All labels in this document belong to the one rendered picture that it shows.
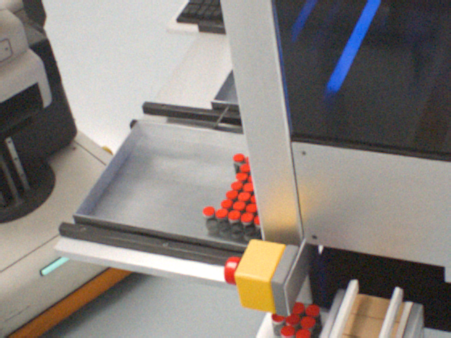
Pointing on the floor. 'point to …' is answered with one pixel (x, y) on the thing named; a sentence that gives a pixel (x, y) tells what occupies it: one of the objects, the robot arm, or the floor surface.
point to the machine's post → (268, 126)
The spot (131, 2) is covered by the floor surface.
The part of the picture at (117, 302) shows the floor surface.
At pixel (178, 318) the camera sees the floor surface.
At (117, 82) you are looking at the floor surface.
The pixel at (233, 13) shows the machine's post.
